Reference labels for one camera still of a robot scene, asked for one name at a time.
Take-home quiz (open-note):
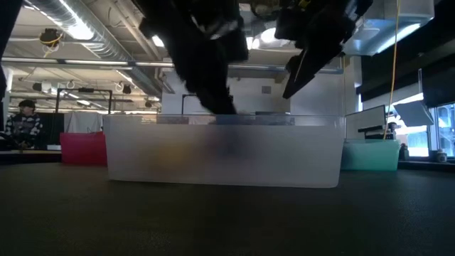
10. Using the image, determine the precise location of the black table mat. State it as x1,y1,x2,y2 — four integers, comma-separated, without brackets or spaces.
0,161,455,256

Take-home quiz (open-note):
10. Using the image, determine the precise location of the dark overhead beam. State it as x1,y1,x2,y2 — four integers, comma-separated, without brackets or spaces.
360,17,455,108

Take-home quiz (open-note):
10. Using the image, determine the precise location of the white hanging cloth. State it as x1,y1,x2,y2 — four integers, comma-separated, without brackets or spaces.
63,111,105,134

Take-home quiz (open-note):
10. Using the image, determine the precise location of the white angled panel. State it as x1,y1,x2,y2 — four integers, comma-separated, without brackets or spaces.
393,100,435,128

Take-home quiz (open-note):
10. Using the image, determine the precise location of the pink plastic bin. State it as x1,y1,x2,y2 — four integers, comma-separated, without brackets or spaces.
59,131,108,166

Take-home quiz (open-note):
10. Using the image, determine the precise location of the person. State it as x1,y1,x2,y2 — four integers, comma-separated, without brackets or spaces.
3,99,44,149

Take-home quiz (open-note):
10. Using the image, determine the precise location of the dark bottle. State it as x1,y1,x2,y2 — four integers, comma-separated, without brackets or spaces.
398,142,410,162

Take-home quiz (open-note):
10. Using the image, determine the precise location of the large metal ventilation duct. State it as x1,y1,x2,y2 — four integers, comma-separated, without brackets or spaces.
341,0,435,57

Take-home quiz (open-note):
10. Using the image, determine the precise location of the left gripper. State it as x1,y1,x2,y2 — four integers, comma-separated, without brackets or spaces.
138,0,250,159

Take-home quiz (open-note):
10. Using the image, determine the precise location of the grey horizontal pipe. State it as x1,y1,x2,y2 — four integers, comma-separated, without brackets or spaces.
0,56,345,75

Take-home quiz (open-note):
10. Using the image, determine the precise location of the black monitor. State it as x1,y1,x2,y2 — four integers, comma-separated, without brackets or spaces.
35,112,65,146

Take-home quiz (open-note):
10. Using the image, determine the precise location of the spiral silver air duct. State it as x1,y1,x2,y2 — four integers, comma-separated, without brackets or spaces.
26,0,168,96

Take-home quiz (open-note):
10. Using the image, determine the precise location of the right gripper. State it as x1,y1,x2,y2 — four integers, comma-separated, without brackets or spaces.
275,0,374,100

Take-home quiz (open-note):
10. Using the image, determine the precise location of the black stand frame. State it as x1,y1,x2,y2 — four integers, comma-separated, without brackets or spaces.
54,87,114,115
181,93,200,116

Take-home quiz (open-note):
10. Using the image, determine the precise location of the grey tilted panel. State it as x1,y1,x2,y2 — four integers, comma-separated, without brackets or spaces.
346,104,389,140

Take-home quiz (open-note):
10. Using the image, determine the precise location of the black ceiling cable reel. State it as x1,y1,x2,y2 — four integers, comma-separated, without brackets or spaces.
38,27,63,58

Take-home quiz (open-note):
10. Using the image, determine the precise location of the clear plastic bin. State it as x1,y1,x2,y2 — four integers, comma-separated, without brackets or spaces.
102,113,346,189

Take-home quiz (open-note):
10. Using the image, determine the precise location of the small grey jar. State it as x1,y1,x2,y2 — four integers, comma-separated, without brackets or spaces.
434,148,449,164

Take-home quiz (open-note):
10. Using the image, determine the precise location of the teal plastic bin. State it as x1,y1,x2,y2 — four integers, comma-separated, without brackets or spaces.
340,138,402,172

